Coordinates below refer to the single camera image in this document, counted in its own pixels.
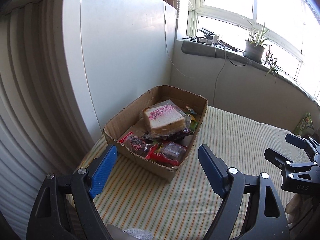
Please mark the multicoloured snack packet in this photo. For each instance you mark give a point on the multicoloured snack packet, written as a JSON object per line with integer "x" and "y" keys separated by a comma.
{"x": 189, "y": 110}

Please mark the cream cloth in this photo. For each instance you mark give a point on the cream cloth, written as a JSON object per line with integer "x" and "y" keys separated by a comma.
{"x": 296, "y": 205}

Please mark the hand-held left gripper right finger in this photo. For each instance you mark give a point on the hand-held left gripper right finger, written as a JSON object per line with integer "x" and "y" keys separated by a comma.
{"x": 212, "y": 172}

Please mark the packaged bread slice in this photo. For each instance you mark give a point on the packaged bread slice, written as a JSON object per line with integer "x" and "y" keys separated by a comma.
{"x": 162, "y": 120}

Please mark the white window frame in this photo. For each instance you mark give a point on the white window frame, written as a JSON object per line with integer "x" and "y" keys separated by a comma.
{"x": 193, "y": 17}

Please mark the green patterned bag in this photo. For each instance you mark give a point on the green patterned bag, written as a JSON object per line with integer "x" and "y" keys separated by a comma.
{"x": 303, "y": 125}

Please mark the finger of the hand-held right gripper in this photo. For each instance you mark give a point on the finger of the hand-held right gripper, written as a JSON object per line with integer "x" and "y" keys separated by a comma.
{"x": 297, "y": 140}
{"x": 275, "y": 156}

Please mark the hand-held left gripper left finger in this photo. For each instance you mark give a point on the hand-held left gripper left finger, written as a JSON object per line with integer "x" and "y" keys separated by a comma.
{"x": 103, "y": 172}

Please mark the red clear candy packet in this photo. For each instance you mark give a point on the red clear candy packet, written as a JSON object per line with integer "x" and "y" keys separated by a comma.
{"x": 172, "y": 150}
{"x": 135, "y": 142}

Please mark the brown cardboard box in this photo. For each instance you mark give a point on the brown cardboard box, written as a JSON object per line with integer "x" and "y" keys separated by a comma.
{"x": 140, "y": 160}

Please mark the potted spider plant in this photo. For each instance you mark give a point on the potted spider plant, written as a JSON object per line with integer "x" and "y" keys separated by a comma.
{"x": 253, "y": 51}

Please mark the white power adapter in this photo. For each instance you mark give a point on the white power adapter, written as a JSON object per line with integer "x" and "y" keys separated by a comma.
{"x": 215, "y": 38}
{"x": 203, "y": 40}

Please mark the white wardrobe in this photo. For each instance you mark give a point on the white wardrobe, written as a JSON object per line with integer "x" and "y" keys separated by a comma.
{"x": 112, "y": 55}

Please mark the striped tablecloth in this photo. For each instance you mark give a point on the striped tablecloth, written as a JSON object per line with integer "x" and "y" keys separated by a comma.
{"x": 225, "y": 135}

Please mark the grey windowsill ledge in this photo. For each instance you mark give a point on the grey windowsill ledge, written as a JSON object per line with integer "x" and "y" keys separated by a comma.
{"x": 197, "y": 48}

